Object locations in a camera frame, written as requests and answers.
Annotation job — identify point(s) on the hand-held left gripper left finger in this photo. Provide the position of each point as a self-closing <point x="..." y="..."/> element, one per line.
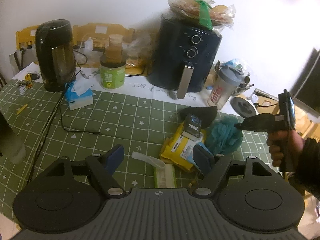
<point x="115" y="156"/>

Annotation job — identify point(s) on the dark blue air fryer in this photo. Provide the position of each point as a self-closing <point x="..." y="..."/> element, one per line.
<point x="175" y="60"/>

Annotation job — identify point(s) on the white round lid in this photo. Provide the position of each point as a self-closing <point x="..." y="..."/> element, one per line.
<point x="243" y="106"/>

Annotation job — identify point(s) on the green white packet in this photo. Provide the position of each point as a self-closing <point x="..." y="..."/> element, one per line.
<point x="165" y="177"/>

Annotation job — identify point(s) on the wooden chair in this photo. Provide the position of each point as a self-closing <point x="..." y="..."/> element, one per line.
<point x="303" y="120"/>
<point x="23" y="36"/>
<point x="85" y="31"/>

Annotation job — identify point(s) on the green checked tablecloth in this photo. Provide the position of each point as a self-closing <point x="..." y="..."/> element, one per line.
<point x="125" y="120"/>

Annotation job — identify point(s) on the person's right hand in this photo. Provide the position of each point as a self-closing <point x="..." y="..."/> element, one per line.
<point x="274" y="150"/>

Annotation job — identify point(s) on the bunch of keys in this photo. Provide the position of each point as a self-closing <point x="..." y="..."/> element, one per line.
<point x="28" y="78"/>

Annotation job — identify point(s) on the green plastic strip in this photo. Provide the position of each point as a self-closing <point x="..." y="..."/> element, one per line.
<point x="205" y="15"/>

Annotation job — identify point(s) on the black tissue packet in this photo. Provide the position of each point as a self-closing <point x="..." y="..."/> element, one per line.
<point x="192" y="126"/>

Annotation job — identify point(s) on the brown jar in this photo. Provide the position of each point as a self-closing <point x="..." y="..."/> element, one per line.
<point x="113" y="50"/>

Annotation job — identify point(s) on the teal bath loofah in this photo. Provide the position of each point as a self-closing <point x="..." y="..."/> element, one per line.
<point x="223" y="140"/>

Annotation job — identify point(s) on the shaker bottle with grey lid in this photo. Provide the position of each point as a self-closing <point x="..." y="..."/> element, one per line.
<point x="220" y="92"/>

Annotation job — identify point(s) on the blue plastic bag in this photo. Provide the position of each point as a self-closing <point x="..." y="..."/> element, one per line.
<point x="235" y="63"/>

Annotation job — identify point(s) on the person's right forearm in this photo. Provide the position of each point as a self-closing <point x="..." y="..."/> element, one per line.
<point x="310" y="165"/>

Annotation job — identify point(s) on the yellow wipes packet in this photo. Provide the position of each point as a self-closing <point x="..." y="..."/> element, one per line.
<point x="178" y="147"/>

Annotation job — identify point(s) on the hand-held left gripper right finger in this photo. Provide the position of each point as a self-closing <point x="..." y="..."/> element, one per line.
<point x="201" y="158"/>

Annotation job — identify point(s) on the green label jar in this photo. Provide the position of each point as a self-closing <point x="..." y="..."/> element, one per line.
<point x="112" y="76"/>

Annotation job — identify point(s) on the clear bag of bread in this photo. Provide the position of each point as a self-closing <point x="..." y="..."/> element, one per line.
<point x="137" y="52"/>

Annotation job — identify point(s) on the yellow pen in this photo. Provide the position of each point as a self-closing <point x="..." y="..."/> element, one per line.
<point x="21" y="109"/>

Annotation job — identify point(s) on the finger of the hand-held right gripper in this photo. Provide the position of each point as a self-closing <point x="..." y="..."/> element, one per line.
<point x="243" y="125"/>

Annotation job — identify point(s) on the black electric kettle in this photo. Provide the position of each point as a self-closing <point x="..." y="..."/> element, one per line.
<point x="56" y="55"/>

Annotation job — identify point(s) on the white paper sheet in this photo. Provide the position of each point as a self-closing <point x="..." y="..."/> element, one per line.
<point x="140" y="85"/>

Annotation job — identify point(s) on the black cloth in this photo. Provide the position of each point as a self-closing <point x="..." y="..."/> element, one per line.
<point x="206" y="116"/>

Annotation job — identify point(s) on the black framed panel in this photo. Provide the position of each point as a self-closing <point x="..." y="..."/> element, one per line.
<point x="308" y="85"/>

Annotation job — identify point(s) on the small white bottle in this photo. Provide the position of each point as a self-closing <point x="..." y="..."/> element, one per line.
<point x="88" y="43"/>

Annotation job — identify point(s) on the white plastic scoop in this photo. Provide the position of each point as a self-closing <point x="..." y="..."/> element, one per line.
<point x="150" y="160"/>

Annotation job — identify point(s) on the white tote bag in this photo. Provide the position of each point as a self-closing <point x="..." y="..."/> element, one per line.
<point x="21" y="60"/>

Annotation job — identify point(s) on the blue white tissue pack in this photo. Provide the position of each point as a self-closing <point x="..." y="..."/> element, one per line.
<point x="80" y="97"/>

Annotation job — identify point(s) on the bag of flatbreads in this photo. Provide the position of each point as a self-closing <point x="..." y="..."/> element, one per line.
<point x="185" y="7"/>

